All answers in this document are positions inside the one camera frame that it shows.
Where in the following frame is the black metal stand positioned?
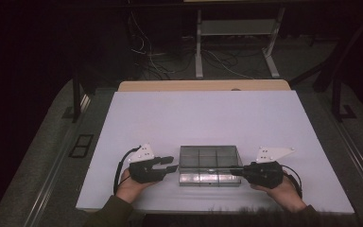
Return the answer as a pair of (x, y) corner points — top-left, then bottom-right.
(61, 71), (91, 124)
(331, 75), (357, 123)

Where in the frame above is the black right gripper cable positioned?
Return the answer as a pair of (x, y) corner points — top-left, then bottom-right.
(281, 164), (303, 200)

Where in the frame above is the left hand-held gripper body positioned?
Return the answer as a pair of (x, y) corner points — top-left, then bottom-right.
(127, 143), (166, 184)

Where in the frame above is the person's dark clothing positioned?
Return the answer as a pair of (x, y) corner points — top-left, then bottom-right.
(143, 206), (294, 227)

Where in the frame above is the person's right hand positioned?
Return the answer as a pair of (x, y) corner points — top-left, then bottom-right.
(250, 177), (307, 213)

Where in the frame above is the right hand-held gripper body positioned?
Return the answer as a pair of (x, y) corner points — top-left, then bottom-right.
(243, 146), (297, 190)

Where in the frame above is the metal floor rail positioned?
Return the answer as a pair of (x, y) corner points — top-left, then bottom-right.
(22, 94), (93, 227)
(315, 93), (363, 206)

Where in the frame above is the grey metal shelf stand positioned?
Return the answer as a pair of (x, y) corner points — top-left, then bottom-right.
(194, 7), (286, 79)

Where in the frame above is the clear plastic compartment box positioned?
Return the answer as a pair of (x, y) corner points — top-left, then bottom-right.
(178, 144), (244, 188)

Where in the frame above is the person's left hand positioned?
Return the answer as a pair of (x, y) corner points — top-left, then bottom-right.
(115, 168), (159, 204)

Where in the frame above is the white floor cable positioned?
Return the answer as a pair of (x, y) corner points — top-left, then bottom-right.
(128, 10), (173, 76)

